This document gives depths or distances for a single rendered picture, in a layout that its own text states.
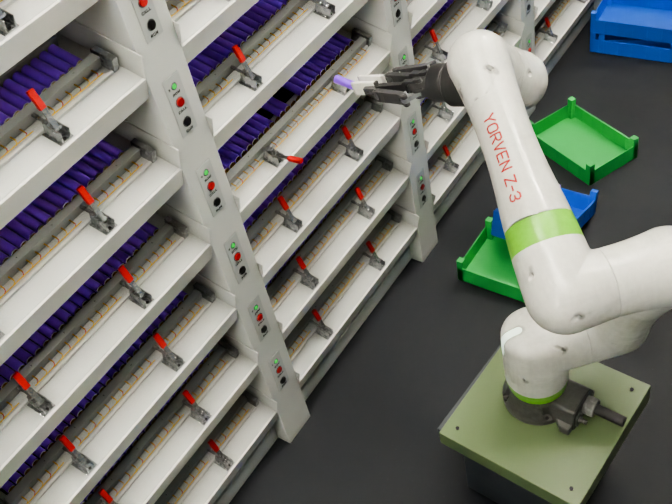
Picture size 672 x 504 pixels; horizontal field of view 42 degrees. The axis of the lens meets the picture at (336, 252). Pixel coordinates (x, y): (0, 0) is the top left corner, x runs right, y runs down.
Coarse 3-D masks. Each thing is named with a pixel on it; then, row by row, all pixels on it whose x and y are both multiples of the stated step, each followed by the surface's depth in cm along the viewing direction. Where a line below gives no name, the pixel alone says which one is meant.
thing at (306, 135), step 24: (360, 24) 211; (384, 48) 212; (360, 72) 207; (336, 96) 202; (312, 120) 197; (336, 120) 203; (288, 144) 193; (312, 144) 197; (264, 168) 188; (288, 168) 192; (240, 192) 184; (264, 192) 187
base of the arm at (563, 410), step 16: (576, 384) 181; (512, 400) 185; (560, 400) 180; (576, 400) 179; (592, 400) 179; (528, 416) 183; (544, 416) 183; (560, 416) 180; (576, 416) 179; (592, 416) 180; (608, 416) 178; (624, 416) 177
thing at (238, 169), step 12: (360, 36) 211; (348, 48) 208; (360, 48) 210; (348, 60) 207; (336, 72) 204; (348, 72) 206; (324, 84) 201; (312, 96) 199; (324, 96) 200; (300, 108) 196; (288, 120) 194; (276, 132) 191; (264, 144) 189; (252, 156) 187; (240, 168) 185; (228, 180) 183
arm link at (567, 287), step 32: (544, 224) 134; (576, 224) 136; (512, 256) 138; (544, 256) 132; (576, 256) 132; (544, 288) 132; (576, 288) 130; (608, 288) 130; (544, 320) 133; (576, 320) 131; (608, 320) 134
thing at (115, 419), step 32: (192, 288) 193; (160, 320) 185; (192, 320) 187; (224, 320) 188; (128, 352) 181; (160, 352) 183; (192, 352) 183; (96, 384) 176; (128, 384) 178; (160, 384) 179; (96, 416) 174; (128, 416) 174; (64, 448) 168; (96, 448) 170; (32, 480) 164; (64, 480) 166; (96, 480) 170
